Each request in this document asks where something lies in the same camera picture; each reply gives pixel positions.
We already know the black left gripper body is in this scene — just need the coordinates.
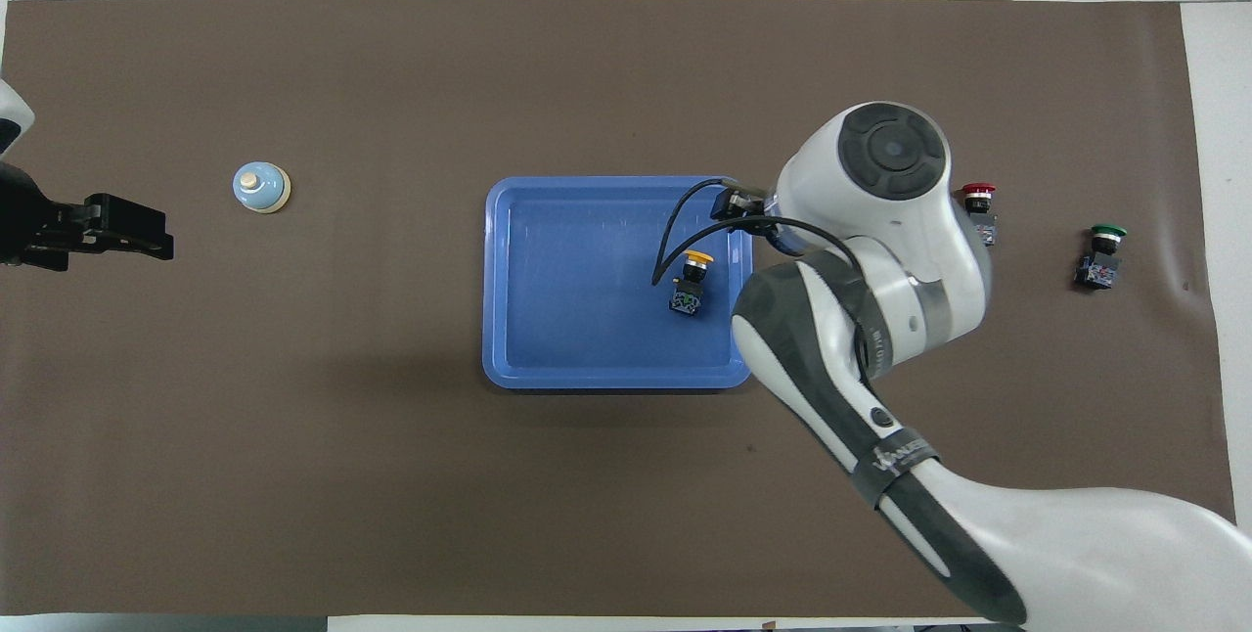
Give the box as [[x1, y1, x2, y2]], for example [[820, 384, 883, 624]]
[[0, 167, 91, 271]]

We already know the yellow push button switch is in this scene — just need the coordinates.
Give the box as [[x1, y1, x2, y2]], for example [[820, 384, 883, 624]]
[[669, 250, 715, 317]]

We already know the red push button switch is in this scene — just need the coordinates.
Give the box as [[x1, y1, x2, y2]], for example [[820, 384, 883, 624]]
[[959, 183, 999, 247]]

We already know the green push button switch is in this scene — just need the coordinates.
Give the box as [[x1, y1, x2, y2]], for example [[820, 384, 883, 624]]
[[1075, 224, 1128, 291]]

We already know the light blue desk bell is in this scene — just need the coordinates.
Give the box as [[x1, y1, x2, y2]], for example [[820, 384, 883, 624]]
[[233, 162, 291, 214]]

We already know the blue plastic tray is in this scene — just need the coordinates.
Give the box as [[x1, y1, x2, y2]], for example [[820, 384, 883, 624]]
[[482, 176, 756, 390]]

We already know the brown table mat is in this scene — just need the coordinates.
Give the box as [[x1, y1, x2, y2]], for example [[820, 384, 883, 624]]
[[0, 0, 1235, 618]]

